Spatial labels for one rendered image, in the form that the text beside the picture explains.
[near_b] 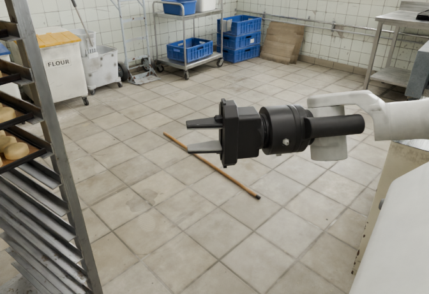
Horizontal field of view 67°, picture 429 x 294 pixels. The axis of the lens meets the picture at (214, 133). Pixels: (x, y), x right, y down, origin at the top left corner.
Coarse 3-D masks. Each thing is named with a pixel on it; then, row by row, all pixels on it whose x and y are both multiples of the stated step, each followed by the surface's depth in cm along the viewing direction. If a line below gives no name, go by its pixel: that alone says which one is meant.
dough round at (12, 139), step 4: (4, 136) 80; (8, 136) 80; (12, 136) 80; (0, 140) 78; (4, 140) 78; (8, 140) 78; (12, 140) 78; (16, 140) 79; (0, 144) 76; (4, 144) 76; (8, 144) 77; (0, 148) 76
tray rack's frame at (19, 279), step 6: (18, 276) 150; (6, 282) 147; (12, 282) 147; (18, 282) 147; (24, 282) 147; (0, 288) 145; (6, 288) 145; (12, 288) 145; (18, 288) 145; (24, 288) 145; (30, 288) 145
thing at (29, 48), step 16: (16, 0) 62; (16, 16) 62; (32, 32) 66; (32, 48) 66; (32, 64) 67; (48, 96) 72; (48, 112) 73; (48, 128) 74; (64, 160) 80; (64, 176) 82; (64, 192) 83; (80, 208) 89; (80, 224) 90; (80, 240) 92; (96, 272) 101; (96, 288) 103
